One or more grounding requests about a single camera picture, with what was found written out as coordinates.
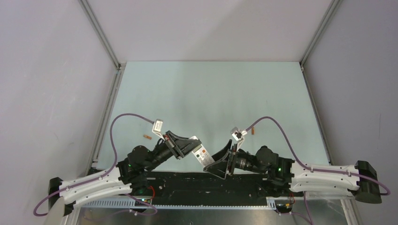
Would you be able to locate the aluminium frame post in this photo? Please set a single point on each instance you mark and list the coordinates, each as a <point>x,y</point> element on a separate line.
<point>119,68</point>
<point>325,21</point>

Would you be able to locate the controller board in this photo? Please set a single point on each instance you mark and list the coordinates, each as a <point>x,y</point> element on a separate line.
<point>284,208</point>
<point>142,203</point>

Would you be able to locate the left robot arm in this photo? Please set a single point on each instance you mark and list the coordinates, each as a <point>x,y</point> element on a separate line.
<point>93,186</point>

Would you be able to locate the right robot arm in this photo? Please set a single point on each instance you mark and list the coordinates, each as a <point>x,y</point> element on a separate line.
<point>359,179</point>

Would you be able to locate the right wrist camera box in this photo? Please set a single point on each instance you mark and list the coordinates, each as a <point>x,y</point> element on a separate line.
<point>238,135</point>

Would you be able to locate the aluminium frame rail front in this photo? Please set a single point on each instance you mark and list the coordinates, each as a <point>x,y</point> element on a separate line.
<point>322,190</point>

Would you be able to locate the left controller board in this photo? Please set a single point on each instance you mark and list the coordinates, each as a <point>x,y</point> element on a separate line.
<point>142,203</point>

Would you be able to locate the right aluminium frame post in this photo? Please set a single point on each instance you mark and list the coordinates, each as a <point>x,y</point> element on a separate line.
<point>325,21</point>

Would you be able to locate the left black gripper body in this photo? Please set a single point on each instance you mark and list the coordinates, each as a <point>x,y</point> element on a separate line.
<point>163,152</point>

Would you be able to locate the white remote control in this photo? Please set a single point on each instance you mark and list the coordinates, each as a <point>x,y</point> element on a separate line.
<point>203,156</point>

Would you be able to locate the right controller board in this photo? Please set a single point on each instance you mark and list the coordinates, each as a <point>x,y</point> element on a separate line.
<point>284,208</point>

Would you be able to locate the left aluminium frame post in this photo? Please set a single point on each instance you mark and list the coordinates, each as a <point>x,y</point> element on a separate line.
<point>119,68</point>

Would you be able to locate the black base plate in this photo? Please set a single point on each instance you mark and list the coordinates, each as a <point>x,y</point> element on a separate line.
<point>196,189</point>

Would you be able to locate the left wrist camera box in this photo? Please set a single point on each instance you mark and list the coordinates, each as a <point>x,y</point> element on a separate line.
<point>156,129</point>

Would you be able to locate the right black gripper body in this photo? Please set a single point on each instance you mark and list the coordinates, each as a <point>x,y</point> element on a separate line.
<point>240,160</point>

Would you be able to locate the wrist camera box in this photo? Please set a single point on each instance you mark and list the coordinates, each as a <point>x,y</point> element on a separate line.
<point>156,129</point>
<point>238,135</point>

